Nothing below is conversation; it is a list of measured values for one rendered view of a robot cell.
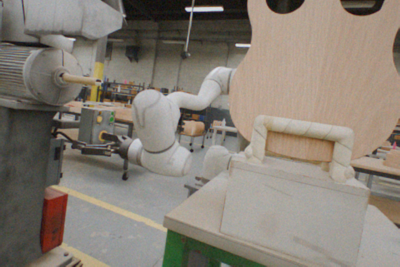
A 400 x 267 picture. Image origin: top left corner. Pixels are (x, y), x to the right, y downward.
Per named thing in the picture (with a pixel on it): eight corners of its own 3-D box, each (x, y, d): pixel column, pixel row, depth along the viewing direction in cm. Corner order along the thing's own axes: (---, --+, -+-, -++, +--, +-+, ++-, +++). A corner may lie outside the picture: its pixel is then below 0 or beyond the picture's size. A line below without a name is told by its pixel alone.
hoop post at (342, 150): (330, 180, 44) (339, 134, 44) (326, 176, 47) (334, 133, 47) (348, 184, 43) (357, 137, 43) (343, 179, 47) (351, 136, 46)
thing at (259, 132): (247, 162, 50) (254, 120, 49) (248, 159, 53) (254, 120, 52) (261, 165, 49) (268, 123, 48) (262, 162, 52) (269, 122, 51)
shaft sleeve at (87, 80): (62, 81, 95) (64, 74, 95) (69, 82, 98) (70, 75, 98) (94, 85, 89) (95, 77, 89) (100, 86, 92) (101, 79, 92)
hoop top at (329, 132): (252, 127, 49) (254, 113, 49) (253, 127, 52) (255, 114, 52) (355, 144, 43) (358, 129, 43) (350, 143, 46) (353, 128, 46)
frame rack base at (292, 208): (218, 234, 50) (230, 159, 49) (230, 208, 65) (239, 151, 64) (355, 277, 42) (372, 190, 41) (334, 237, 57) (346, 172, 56)
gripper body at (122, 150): (125, 164, 74) (104, 159, 78) (142, 157, 82) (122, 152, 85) (126, 143, 73) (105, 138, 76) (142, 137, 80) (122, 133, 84)
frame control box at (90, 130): (48, 149, 121) (54, 102, 120) (82, 146, 141) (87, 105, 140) (80, 159, 112) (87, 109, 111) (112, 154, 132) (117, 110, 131)
